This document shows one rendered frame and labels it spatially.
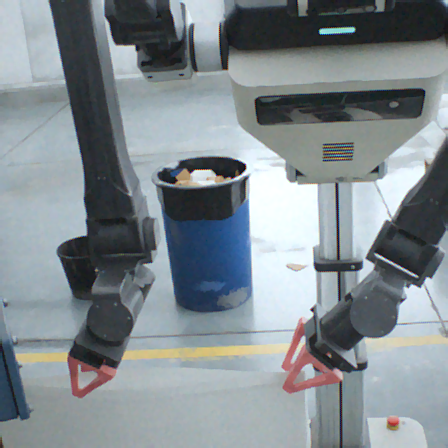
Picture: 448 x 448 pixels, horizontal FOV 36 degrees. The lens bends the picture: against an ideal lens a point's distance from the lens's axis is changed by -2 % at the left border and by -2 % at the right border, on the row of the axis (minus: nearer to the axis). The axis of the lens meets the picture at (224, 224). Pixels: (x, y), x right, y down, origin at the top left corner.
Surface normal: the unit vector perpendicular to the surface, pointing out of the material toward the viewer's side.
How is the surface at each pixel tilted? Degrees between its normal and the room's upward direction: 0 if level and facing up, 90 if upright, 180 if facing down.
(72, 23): 99
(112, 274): 3
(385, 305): 77
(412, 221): 97
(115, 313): 89
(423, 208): 97
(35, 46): 90
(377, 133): 130
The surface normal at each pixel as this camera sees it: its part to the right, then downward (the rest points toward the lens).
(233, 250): 0.56, 0.30
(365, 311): -0.28, 0.16
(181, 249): -0.57, 0.38
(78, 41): -0.08, 0.51
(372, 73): -0.12, -0.47
